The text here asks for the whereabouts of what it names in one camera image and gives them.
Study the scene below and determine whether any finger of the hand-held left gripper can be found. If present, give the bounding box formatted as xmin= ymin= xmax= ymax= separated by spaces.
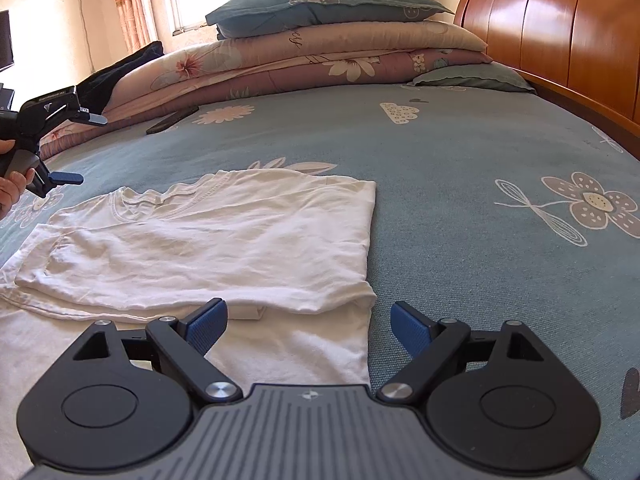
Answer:
xmin=32 ymin=170 xmax=85 ymax=198
xmin=62 ymin=102 xmax=108 ymax=128

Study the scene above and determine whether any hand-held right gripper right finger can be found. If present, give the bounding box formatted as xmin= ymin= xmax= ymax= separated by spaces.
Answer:
xmin=375 ymin=301 xmax=546 ymax=403

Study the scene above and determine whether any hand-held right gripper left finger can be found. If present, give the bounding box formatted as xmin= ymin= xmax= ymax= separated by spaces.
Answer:
xmin=72 ymin=298 xmax=241 ymax=404

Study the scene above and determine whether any white printed long-sleeve shirt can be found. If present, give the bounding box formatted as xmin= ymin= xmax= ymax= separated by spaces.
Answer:
xmin=0 ymin=169 xmax=378 ymax=480

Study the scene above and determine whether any person's left hand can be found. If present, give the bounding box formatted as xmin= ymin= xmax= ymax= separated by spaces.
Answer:
xmin=0 ymin=140 xmax=36 ymax=221

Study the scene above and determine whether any black garment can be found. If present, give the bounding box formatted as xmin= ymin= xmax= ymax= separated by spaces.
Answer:
xmin=75 ymin=41 xmax=165 ymax=116

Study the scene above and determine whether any black smartphone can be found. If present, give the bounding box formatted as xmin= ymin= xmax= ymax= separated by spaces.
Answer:
xmin=146 ymin=105 xmax=200 ymax=135

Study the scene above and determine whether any black television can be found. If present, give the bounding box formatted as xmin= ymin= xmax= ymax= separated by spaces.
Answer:
xmin=0 ymin=10 xmax=15 ymax=73

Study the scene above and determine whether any pink striped curtain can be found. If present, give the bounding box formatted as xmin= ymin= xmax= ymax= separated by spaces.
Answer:
xmin=111 ymin=0 xmax=157 ymax=53

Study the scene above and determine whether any bed with blue floral sheet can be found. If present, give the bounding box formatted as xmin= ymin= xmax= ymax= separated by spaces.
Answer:
xmin=0 ymin=80 xmax=640 ymax=480

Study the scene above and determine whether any pink floral folded quilt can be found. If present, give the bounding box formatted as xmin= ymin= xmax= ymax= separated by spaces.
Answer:
xmin=37 ymin=20 xmax=493 ymax=161

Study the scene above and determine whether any flat grey-blue pillow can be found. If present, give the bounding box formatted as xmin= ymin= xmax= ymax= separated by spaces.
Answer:
xmin=406 ymin=64 xmax=537 ymax=95

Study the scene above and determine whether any thick grey-blue floral pillow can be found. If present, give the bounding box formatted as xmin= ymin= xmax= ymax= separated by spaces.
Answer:
xmin=205 ymin=0 xmax=456 ymax=41

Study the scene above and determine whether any wooden headboard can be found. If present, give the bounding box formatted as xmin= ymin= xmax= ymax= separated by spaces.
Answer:
xmin=452 ymin=0 xmax=640 ymax=126

